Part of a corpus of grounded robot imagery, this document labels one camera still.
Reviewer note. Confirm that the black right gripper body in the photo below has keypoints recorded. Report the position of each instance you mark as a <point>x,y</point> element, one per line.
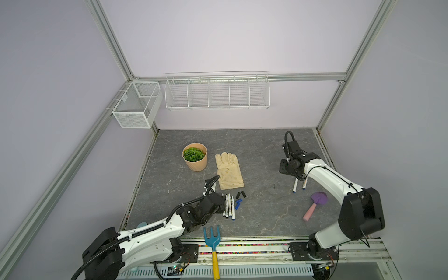
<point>285,167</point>

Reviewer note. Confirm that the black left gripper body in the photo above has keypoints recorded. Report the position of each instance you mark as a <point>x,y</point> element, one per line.
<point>221,208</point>

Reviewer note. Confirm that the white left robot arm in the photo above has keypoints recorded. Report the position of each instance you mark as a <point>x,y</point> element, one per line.
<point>113,252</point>

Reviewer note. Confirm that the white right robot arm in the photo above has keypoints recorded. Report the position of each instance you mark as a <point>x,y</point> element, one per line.
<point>361,212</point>

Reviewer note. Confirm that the beige work glove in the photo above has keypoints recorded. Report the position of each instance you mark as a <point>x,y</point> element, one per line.
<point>228,169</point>

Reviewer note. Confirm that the teal yellow garden fork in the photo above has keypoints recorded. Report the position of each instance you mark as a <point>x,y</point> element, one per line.
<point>212,240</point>

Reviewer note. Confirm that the tan pot with green plant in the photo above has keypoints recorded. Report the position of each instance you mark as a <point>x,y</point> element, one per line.
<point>195,156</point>

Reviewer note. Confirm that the small white mesh basket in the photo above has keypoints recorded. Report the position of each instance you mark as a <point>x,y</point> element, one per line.
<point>138,105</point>

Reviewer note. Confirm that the long white wire basket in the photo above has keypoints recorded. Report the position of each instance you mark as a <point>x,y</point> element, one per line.
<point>217,90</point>

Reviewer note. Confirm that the aluminium cage frame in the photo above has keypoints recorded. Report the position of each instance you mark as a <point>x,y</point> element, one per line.
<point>29,228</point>

